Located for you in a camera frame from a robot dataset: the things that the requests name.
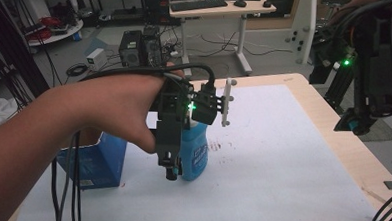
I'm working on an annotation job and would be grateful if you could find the wooden office desk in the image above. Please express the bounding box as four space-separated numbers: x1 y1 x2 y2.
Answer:
166 0 279 79

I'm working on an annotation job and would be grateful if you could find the black open-frame computer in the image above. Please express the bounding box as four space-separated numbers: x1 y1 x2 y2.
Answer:
140 23 166 69

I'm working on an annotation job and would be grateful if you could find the blue liquid bottle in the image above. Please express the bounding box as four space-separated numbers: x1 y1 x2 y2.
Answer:
178 119 212 183

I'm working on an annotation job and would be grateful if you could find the black keyboard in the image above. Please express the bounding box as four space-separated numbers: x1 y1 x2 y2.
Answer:
169 0 230 16

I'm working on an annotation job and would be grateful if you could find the round white table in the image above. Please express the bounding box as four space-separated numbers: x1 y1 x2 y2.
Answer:
26 16 85 50

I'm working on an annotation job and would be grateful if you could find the coiled black cable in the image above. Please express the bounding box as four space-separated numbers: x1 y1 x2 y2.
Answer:
65 62 89 79

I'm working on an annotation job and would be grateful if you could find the red cable coil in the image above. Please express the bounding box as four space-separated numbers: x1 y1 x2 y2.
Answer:
29 14 63 43

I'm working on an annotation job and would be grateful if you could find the white cabinet panel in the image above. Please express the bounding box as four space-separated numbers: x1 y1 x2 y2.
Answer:
284 0 319 66

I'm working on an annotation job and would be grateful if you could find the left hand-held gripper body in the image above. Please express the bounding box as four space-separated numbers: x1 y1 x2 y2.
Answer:
146 74 237 176

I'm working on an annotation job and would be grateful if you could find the white table mat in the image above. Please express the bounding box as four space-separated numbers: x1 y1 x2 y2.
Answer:
16 72 385 221

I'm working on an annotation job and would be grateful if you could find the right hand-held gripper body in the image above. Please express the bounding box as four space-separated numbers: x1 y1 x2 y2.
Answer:
306 0 392 137

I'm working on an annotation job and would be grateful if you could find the black computer case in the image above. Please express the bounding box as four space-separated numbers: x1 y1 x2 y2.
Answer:
117 29 143 69

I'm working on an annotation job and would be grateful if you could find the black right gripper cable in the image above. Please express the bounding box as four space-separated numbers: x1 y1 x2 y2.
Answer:
327 0 392 33

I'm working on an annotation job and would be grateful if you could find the blue cardboard box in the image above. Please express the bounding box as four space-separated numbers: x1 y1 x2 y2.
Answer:
53 127 129 193

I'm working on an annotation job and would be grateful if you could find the small white box device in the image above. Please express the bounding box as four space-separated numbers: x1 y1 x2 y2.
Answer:
85 47 109 72

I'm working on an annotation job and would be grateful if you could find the dark grey floor mat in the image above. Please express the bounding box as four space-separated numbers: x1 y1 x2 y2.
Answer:
358 115 392 144

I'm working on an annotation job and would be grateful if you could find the person's left hand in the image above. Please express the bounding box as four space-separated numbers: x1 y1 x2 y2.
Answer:
69 58 187 156

